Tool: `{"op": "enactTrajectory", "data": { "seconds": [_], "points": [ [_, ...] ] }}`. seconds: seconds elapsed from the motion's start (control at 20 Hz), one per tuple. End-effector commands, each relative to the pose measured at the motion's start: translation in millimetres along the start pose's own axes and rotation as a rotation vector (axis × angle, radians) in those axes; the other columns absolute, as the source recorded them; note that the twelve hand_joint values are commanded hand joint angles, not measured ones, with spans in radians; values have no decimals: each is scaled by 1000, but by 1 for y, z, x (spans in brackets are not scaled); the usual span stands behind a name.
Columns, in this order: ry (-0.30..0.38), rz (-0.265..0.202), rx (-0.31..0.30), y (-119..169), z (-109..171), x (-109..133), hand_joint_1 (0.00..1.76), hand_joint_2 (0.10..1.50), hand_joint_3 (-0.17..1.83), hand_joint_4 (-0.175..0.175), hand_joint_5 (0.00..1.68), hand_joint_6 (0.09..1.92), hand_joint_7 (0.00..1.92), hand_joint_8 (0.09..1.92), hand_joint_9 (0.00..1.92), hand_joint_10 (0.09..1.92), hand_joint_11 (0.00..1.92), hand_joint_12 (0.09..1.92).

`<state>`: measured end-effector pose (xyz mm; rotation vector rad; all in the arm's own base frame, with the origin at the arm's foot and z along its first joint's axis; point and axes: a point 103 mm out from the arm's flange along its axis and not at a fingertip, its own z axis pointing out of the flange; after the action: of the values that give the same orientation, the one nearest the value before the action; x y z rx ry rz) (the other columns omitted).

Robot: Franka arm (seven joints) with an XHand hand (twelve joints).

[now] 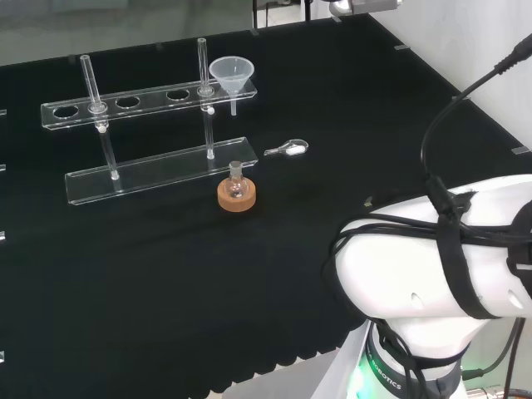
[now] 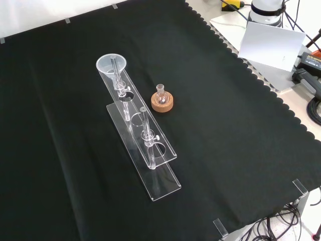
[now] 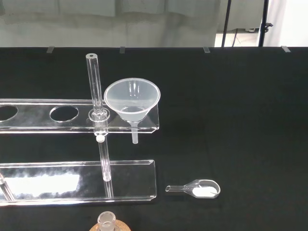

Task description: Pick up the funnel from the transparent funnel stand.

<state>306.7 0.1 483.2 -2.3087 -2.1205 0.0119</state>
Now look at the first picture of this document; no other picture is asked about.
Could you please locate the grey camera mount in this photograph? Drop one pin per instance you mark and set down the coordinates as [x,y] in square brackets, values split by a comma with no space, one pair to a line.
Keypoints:
[365,5]

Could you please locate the grey cloth clip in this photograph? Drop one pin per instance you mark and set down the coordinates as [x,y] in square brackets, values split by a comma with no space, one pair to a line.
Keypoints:
[520,151]
[460,97]
[402,47]

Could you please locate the glass weighing funnel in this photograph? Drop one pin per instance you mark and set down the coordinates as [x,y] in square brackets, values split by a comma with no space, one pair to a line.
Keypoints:
[294,149]

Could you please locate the small round-bottom flask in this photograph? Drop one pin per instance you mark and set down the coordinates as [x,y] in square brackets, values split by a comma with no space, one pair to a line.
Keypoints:
[236,187]

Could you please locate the clear funnel stand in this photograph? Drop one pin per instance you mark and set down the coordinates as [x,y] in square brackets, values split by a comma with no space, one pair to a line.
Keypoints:
[158,168]

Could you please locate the black cloth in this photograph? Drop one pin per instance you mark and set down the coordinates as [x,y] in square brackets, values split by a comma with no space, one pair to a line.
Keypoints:
[166,266]

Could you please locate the clear plastic funnel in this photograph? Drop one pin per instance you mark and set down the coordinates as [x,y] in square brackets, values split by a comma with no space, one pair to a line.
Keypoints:
[231,72]

